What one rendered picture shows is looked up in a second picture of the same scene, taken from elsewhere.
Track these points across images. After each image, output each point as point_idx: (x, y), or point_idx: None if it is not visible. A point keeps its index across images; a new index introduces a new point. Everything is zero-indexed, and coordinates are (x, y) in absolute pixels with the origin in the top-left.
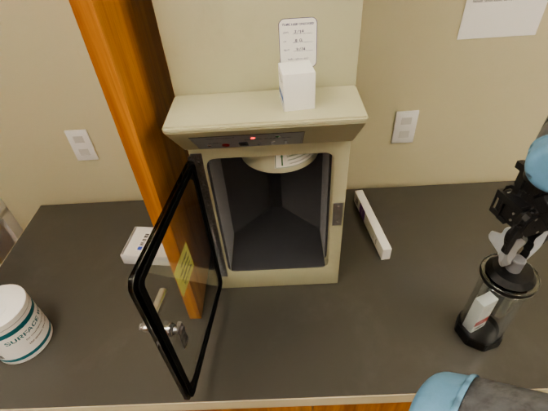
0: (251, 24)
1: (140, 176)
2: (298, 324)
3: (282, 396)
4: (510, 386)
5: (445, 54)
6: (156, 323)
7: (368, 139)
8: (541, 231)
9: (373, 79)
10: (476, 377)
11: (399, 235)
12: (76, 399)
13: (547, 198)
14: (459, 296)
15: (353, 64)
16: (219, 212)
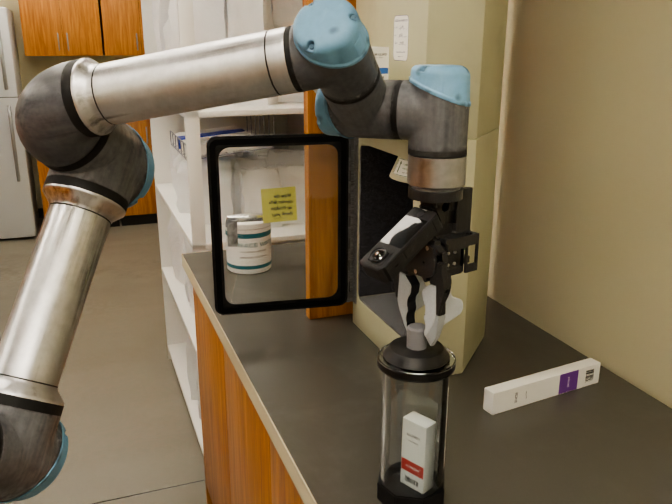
0: (384, 18)
1: (305, 123)
2: (335, 366)
3: (247, 370)
4: (125, 123)
5: None
6: (211, 187)
7: (655, 294)
8: (418, 272)
9: (668, 189)
10: (138, 136)
11: (552, 420)
12: (209, 294)
13: (412, 210)
14: (469, 479)
15: (423, 62)
16: (363, 212)
